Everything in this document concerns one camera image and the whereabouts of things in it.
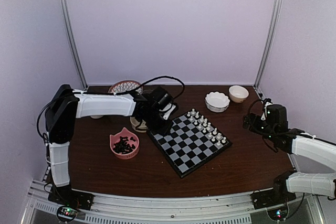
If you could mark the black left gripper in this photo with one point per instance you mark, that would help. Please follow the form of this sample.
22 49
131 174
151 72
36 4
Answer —
165 130

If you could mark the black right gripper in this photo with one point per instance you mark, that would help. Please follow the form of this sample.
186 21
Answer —
250 117

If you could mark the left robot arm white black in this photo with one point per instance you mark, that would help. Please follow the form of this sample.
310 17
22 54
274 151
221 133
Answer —
68 105

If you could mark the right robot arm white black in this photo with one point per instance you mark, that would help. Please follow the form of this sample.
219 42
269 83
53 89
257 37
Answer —
313 158

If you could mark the cream cat-shaped bowl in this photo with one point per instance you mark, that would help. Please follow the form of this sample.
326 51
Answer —
139 126

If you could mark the patterned ceramic plate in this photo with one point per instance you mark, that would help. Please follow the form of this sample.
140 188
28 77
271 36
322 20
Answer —
126 85

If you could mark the pink cat-shaped bowl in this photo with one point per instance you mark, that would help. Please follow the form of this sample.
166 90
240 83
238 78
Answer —
125 144

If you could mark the cream round bowl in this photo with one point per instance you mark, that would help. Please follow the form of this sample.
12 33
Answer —
238 94

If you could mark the black white chessboard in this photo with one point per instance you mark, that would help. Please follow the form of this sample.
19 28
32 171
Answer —
187 147

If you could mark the white scalloped bowl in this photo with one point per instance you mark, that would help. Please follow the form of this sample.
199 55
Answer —
217 102

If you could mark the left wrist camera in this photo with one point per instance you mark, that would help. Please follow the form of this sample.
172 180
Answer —
167 111

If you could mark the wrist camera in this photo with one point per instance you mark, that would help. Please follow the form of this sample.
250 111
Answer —
266 102
167 111

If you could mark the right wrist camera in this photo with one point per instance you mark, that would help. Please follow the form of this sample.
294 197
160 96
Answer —
266 102

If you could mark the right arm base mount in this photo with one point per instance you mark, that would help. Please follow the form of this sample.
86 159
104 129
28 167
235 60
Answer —
270 197

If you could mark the right aluminium frame post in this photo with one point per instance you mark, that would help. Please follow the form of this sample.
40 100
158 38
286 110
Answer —
275 14

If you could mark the aluminium frame post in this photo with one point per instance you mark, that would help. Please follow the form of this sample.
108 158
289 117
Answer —
275 14
72 43

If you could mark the aluminium front rail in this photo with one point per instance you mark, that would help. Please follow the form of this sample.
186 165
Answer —
234 208

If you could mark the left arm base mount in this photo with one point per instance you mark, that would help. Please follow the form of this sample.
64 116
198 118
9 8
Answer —
68 197

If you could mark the left aluminium frame post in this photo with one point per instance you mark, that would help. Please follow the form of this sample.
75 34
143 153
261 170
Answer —
72 43

